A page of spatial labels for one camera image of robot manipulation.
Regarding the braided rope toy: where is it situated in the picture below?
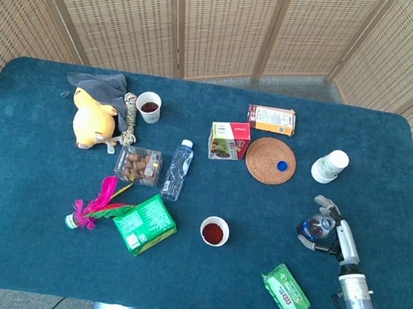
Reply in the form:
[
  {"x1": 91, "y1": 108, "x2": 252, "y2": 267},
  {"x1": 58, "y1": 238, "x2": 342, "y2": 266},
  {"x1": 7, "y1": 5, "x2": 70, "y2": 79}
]
[{"x1": 115, "y1": 90, "x2": 145, "y2": 148}]

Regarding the large green tissue pack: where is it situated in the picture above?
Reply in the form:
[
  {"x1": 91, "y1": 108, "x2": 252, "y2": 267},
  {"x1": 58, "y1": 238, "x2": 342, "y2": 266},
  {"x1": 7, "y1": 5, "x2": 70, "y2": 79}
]
[{"x1": 107, "y1": 187, "x2": 183, "y2": 263}]

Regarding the green wet wipes pack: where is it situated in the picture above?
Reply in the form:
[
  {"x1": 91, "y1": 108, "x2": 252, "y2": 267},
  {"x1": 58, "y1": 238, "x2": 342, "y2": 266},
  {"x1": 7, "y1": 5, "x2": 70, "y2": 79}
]
[{"x1": 256, "y1": 260, "x2": 317, "y2": 309}]

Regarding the paper cup with green flower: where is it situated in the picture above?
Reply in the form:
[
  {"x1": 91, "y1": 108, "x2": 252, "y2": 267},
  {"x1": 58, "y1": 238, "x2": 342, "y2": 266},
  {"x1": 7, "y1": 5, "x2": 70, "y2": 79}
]
[{"x1": 133, "y1": 89, "x2": 165, "y2": 125}]

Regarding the woven folding screen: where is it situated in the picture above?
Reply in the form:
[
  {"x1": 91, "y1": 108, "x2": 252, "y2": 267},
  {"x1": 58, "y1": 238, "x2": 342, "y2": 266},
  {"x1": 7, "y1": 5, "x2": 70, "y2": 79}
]
[{"x1": 0, "y1": 0, "x2": 413, "y2": 279}]

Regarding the orange snack box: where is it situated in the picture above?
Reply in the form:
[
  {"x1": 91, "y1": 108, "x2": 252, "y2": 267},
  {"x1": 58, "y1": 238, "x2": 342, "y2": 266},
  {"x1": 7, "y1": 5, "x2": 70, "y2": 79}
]
[{"x1": 245, "y1": 103, "x2": 299, "y2": 138}]

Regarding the clear plastic water bottle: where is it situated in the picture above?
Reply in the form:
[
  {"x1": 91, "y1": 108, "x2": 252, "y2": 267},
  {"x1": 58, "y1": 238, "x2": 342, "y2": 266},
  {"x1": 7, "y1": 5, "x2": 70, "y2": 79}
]
[{"x1": 159, "y1": 137, "x2": 197, "y2": 204}]

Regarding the paper cup with blue print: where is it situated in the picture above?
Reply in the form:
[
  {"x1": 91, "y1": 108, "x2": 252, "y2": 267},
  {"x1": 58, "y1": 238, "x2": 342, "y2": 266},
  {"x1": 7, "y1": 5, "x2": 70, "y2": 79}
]
[{"x1": 198, "y1": 214, "x2": 233, "y2": 249}]

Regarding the red and green biscuit box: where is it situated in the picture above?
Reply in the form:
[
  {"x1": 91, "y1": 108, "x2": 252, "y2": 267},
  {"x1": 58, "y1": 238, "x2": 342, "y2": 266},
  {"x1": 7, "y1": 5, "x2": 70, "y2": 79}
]
[{"x1": 206, "y1": 118, "x2": 254, "y2": 166}]

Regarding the clear plastic cookie box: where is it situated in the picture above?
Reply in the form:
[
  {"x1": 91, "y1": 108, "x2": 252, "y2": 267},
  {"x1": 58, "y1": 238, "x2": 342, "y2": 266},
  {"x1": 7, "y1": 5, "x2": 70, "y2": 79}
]
[{"x1": 112, "y1": 143, "x2": 165, "y2": 189}]

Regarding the yellow plush toy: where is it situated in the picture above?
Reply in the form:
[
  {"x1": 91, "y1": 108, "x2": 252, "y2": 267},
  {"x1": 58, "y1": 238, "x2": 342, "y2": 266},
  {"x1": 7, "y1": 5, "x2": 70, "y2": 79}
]
[{"x1": 65, "y1": 86, "x2": 125, "y2": 155}]

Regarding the small bottle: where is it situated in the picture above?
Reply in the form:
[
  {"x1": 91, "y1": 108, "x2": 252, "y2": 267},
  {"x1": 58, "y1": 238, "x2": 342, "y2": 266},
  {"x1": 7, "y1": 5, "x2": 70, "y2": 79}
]
[{"x1": 295, "y1": 211, "x2": 338, "y2": 247}]

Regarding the stack of floral paper cups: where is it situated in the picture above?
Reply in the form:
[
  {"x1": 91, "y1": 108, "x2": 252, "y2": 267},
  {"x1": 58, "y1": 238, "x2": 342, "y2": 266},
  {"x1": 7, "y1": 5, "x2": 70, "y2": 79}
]
[{"x1": 308, "y1": 146, "x2": 351, "y2": 188}]

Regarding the blue table cover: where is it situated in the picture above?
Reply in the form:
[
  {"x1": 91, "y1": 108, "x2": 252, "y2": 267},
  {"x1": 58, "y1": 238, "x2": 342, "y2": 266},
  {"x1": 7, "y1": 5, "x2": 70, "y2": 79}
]
[{"x1": 0, "y1": 52, "x2": 413, "y2": 309}]

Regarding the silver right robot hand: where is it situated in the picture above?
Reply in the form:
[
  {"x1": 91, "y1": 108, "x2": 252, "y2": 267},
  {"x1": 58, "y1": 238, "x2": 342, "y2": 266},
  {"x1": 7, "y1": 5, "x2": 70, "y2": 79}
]
[{"x1": 293, "y1": 191, "x2": 370, "y2": 268}]

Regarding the grey cloth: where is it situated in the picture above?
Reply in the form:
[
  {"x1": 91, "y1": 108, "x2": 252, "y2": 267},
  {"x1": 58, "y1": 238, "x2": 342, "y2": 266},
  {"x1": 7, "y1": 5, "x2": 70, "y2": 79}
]
[{"x1": 59, "y1": 65, "x2": 136, "y2": 134}]

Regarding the round woven rattan coaster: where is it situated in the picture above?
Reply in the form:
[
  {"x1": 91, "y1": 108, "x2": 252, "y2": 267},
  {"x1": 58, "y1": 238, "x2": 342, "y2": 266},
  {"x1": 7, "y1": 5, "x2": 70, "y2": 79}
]
[{"x1": 241, "y1": 134, "x2": 301, "y2": 189}]

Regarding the pink feather shuttlecock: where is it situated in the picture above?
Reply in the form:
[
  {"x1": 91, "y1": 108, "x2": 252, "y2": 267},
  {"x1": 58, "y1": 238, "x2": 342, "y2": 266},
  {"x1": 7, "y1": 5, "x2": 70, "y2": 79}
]
[{"x1": 62, "y1": 168, "x2": 138, "y2": 238}]

